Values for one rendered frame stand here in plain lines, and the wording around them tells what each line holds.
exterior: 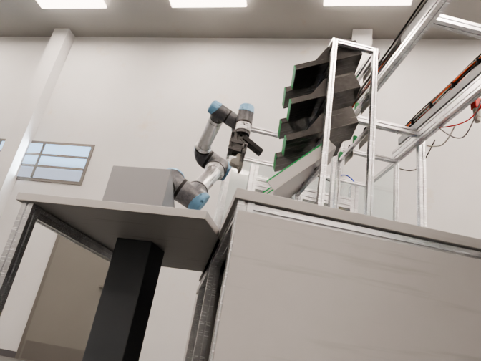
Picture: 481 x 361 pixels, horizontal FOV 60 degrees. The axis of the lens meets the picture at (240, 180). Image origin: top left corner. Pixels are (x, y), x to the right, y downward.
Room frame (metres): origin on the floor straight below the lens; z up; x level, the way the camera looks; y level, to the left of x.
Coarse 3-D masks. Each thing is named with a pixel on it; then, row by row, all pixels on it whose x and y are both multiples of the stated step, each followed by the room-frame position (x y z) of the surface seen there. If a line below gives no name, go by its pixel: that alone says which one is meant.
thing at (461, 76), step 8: (416, 8) 1.51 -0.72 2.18; (400, 32) 1.67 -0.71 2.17; (400, 40) 1.72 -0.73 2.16; (392, 48) 1.79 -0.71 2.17; (384, 56) 1.85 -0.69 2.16; (480, 56) 1.77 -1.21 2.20; (384, 64) 1.91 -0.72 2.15; (472, 64) 1.84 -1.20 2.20; (464, 72) 1.92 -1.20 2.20; (368, 80) 2.09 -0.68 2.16; (456, 80) 2.00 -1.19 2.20; (360, 88) 2.18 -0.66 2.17; (448, 88) 2.07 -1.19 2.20; (360, 96) 2.26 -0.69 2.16; (440, 96) 2.16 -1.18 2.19; (432, 104) 2.25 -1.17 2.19; (424, 112) 2.39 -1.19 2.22; (416, 120) 2.47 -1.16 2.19; (472, 120) 1.94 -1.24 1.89; (440, 128) 2.21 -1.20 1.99; (448, 136) 2.25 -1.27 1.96; (464, 136) 2.02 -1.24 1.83; (432, 144) 2.41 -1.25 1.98; (400, 168) 2.81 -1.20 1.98
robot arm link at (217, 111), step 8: (216, 104) 1.76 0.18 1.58; (208, 112) 1.81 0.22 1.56; (216, 112) 1.78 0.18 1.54; (224, 112) 1.77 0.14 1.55; (208, 120) 1.86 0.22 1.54; (216, 120) 1.82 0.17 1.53; (224, 120) 1.80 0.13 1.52; (208, 128) 1.90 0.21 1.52; (216, 128) 1.89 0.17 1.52; (200, 136) 2.01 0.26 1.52; (208, 136) 1.95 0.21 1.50; (200, 144) 2.04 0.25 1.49; (208, 144) 2.02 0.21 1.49; (200, 152) 2.09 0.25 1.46; (208, 152) 2.10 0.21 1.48; (200, 160) 2.14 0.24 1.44
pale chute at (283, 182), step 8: (320, 144) 1.29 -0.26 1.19; (312, 152) 1.29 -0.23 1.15; (320, 152) 1.29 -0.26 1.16; (328, 152) 1.29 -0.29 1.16; (296, 160) 1.30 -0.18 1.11; (304, 160) 1.30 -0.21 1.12; (312, 160) 1.29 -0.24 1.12; (328, 160) 1.37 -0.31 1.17; (288, 168) 1.30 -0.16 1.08; (296, 168) 1.30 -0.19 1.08; (304, 168) 1.30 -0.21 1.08; (312, 168) 1.34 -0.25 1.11; (280, 176) 1.30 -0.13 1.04; (288, 176) 1.30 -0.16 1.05; (296, 176) 1.31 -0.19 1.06; (304, 176) 1.37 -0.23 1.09; (272, 184) 1.30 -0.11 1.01; (280, 184) 1.30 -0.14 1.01; (288, 184) 1.34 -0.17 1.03; (296, 184) 1.40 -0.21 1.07; (272, 192) 1.43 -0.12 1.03; (280, 192) 1.36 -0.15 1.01
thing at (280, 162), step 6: (336, 144) 1.45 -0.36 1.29; (336, 150) 1.51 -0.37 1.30; (276, 156) 1.45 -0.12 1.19; (282, 156) 1.45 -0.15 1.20; (288, 156) 1.46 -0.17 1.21; (294, 156) 1.47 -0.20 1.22; (300, 156) 1.49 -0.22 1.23; (276, 162) 1.49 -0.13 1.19; (282, 162) 1.50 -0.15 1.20; (288, 162) 1.52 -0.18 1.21; (276, 168) 1.55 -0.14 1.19; (282, 168) 1.57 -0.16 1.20
